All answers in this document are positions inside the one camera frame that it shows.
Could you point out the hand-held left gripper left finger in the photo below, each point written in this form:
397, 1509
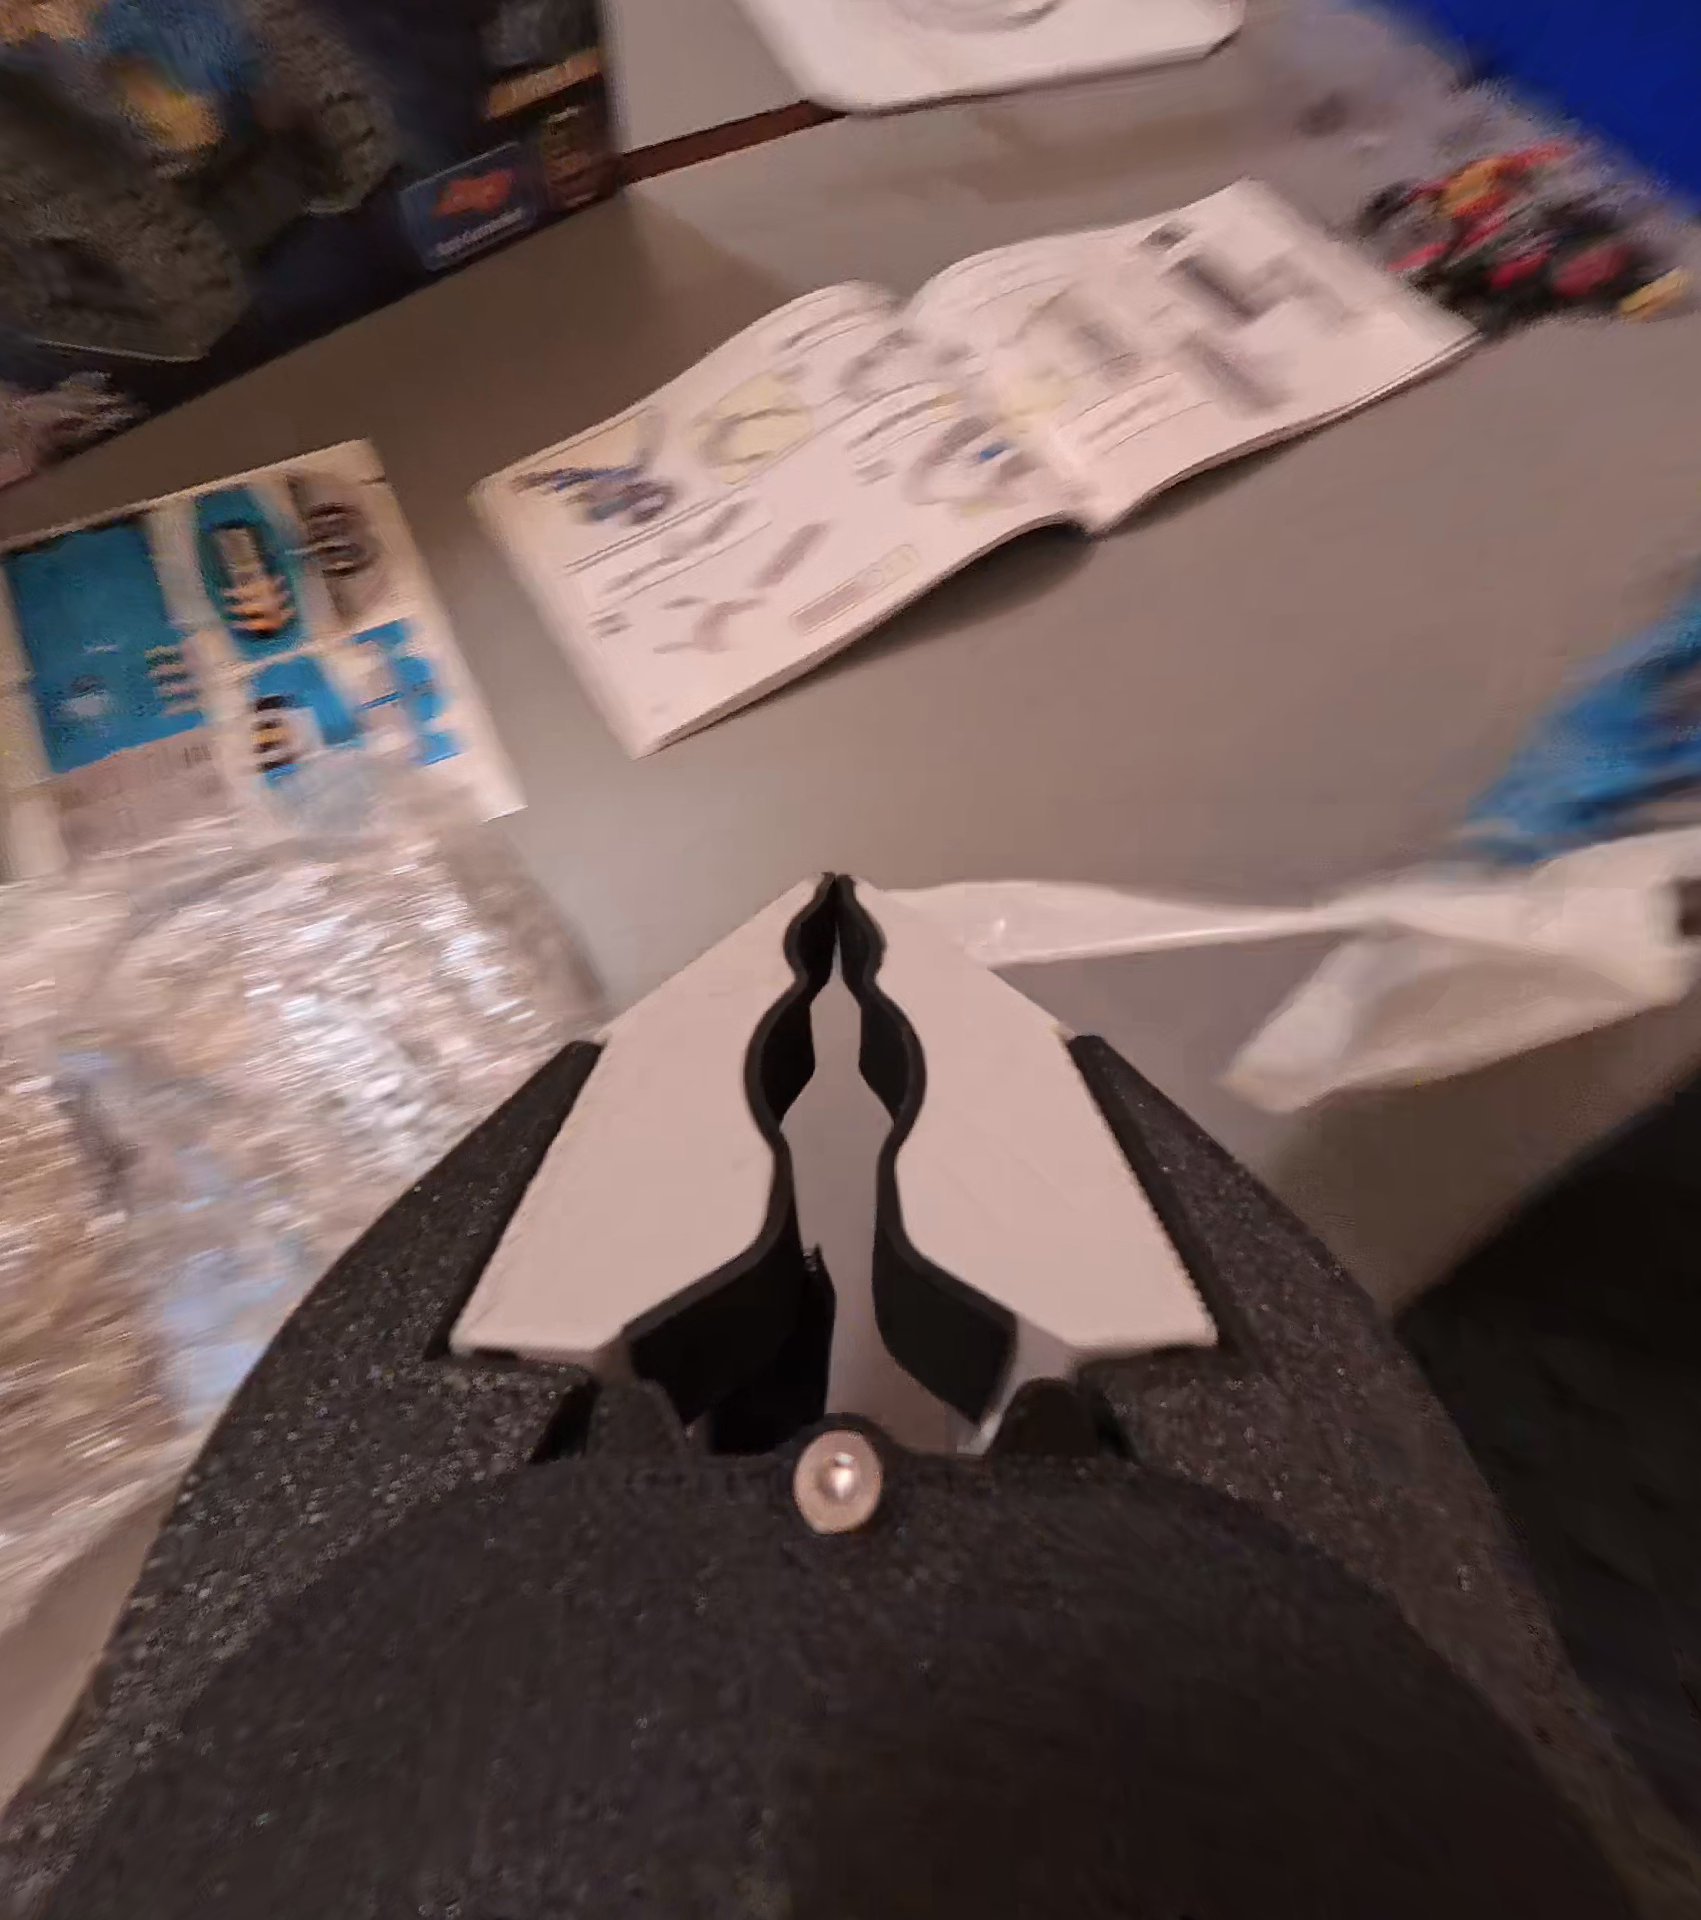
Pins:
627, 1186

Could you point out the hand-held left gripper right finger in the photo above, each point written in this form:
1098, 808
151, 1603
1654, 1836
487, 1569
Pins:
1047, 1186

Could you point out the large bubble wrap packet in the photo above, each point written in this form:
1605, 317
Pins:
310, 1022

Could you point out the clear bag of grey parts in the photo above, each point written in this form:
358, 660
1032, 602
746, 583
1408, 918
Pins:
1467, 974

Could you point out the white instruction booklet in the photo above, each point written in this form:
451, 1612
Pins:
864, 495

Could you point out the pile of small toy pegs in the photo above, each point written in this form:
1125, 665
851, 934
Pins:
1527, 240

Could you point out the blue plastic bin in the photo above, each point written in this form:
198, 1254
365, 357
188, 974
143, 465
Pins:
1661, 92

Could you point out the grey desk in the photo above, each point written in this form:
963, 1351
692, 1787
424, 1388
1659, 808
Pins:
1242, 676

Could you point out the white desk stand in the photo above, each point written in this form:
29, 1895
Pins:
970, 54

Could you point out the blue sticker sheet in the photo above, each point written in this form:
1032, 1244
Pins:
191, 645

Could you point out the dark blue toy box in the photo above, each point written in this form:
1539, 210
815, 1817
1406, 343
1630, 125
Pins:
115, 226

